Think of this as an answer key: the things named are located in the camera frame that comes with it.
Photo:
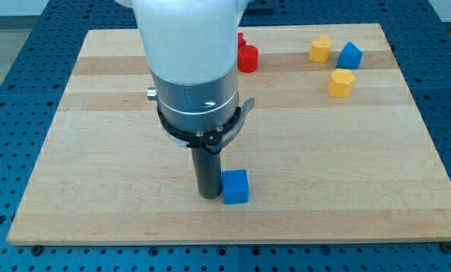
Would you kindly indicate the blue cube block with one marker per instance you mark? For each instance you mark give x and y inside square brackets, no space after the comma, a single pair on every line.
[235,186]

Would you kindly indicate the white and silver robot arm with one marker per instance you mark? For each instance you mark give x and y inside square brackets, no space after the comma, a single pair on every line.
[191,48]

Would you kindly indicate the red block behind arm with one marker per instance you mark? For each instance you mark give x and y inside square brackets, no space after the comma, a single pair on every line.
[240,40]

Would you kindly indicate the yellow hexagon block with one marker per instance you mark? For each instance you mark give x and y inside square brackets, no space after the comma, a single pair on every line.
[340,83]

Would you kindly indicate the black tool clamp with lever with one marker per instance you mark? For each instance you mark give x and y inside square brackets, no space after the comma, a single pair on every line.
[211,141]

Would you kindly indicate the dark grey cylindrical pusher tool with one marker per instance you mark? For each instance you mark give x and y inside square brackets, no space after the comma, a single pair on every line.
[207,167]

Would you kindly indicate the red cylinder block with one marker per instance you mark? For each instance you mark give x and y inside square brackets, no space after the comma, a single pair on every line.
[247,58]

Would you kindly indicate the light wooden board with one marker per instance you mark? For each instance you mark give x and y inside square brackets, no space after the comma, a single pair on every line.
[360,169]

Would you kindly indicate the yellow heart block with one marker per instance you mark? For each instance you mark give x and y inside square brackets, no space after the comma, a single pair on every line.
[320,49]

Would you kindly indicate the blue triangular prism block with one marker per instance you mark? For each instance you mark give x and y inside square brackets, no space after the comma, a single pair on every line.
[350,57]

